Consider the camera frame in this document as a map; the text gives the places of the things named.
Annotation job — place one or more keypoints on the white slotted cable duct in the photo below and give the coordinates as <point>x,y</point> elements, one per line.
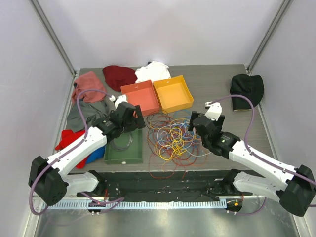
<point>87,204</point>

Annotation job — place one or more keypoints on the right aluminium frame post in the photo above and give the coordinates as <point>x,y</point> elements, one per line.
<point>281,12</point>

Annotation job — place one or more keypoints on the dark red cloth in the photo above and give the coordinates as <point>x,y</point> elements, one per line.
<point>117,76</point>

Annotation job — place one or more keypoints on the coral orange plastic tray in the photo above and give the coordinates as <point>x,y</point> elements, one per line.
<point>142,94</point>

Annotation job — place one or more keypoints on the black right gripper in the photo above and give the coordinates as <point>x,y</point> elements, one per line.
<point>219,123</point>

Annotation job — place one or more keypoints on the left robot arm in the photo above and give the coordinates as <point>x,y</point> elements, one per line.
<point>50,177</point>

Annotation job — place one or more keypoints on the aluminium frame post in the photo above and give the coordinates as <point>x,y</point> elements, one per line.
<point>281,12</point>
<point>50,31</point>

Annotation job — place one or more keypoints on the blue cloth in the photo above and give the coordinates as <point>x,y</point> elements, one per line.
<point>97,154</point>

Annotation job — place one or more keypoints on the pink cloth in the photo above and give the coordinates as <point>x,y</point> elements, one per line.
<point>88,81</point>

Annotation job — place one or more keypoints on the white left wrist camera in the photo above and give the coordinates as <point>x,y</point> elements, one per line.
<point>117,100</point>

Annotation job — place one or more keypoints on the green plastic tray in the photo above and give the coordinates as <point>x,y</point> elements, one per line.
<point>127,149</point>

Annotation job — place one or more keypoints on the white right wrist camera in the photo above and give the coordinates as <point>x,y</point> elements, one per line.
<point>214,110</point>

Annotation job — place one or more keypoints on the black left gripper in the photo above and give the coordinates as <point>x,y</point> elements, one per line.
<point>138,122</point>

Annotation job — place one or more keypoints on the bright red cloth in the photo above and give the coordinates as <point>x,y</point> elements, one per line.
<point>68,137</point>

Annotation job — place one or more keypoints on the left aluminium frame post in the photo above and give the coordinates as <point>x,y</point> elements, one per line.
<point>50,31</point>

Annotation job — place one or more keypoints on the white cloth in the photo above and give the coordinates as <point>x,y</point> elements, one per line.
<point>154,71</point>

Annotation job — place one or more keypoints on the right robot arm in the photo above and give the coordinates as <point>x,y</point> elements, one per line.
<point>293,188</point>

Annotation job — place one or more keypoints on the yellow plastic tray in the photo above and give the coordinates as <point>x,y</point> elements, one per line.
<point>173,94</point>

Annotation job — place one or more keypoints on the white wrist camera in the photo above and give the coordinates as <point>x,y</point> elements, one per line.
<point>214,110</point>
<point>117,100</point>

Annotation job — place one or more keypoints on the black bucket hat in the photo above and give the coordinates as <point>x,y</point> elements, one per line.
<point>251,87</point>

